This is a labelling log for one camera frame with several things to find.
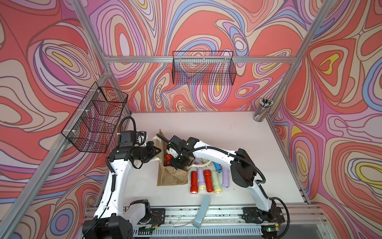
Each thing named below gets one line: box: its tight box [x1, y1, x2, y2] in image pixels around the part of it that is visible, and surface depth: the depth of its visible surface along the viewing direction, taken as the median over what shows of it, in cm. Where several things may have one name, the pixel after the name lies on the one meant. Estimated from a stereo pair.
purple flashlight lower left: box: [197, 167, 207, 191], surface depth 85 cm
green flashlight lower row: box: [211, 170, 223, 194], surface depth 84 cm
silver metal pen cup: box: [252, 97, 274, 122], surface depth 107 cm
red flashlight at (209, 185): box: [203, 169, 215, 193], surface depth 84 cm
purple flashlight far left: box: [193, 157, 203, 165], surface depth 91 cm
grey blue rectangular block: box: [192, 195, 212, 229], surface depth 74 cm
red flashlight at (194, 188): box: [190, 170, 199, 195], surface depth 84 cm
